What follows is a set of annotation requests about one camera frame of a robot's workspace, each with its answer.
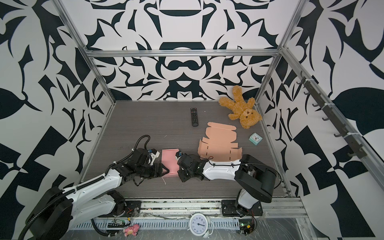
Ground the small pink toy figure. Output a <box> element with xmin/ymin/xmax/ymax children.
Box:
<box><xmin>124</xmin><ymin>224</ymin><xmax>140</xmax><ymax>237</ymax></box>

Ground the black tv remote control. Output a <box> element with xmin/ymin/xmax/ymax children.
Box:
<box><xmin>191</xmin><ymin>108</ymin><xmax>199</xmax><ymax>127</ymax></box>

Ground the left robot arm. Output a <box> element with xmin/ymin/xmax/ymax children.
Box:
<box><xmin>18</xmin><ymin>145</ymin><xmax>170</xmax><ymax>240</ymax></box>

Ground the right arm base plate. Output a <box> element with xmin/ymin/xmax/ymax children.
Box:
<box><xmin>221</xmin><ymin>200</ymin><xmax>264</xmax><ymax>217</ymax></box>

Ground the peach paper box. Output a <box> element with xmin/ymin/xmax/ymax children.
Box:
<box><xmin>198</xmin><ymin>122</ymin><xmax>242</xmax><ymax>162</ymax></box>

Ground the green circuit board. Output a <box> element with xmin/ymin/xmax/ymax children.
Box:
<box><xmin>107</xmin><ymin>219</ymin><xmax>131</xmax><ymax>229</ymax></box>

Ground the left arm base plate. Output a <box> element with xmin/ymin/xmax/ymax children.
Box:
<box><xmin>112</xmin><ymin>201</ymin><xmax>142</xmax><ymax>218</ymax></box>

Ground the pink paper box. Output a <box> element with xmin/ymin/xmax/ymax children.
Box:
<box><xmin>161</xmin><ymin>149</ymin><xmax>179</xmax><ymax>177</ymax></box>

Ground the white round table clock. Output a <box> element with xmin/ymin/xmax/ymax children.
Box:
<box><xmin>188</xmin><ymin>213</ymin><xmax>214</xmax><ymax>239</ymax></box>

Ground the black corrugated cable conduit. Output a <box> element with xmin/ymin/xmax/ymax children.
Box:
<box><xmin>17</xmin><ymin>185</ymin><xmax>76</xmax><ymax>240</ymax></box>

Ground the black wall hook rack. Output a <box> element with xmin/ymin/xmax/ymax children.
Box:
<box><xmin>299</xmin><ymin>76</ymin><xmax>368</xmax><ymax>159</ymax></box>

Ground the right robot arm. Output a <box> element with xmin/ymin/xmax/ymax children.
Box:
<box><xmin>176</xmin><ymin>151</ymin><xmax>279</xmax><ymax>215</ymax></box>

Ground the black electronics module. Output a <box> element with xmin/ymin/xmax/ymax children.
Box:
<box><xmin>239</xmin><ymin>218</ymin><xmax>258</xmax><ymax>236</ymax></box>

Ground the brown teddy bear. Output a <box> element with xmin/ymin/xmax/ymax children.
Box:
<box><xmin>219</xmin><ymin>86</ymin><xmax>263</xmax><ymax>129</ymax></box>

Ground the small green alarm clock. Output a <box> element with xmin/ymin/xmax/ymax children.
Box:
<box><xmin>249</xmin><ymin>133</ymin><xmax>263</xmax><ymax>146</ymax></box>

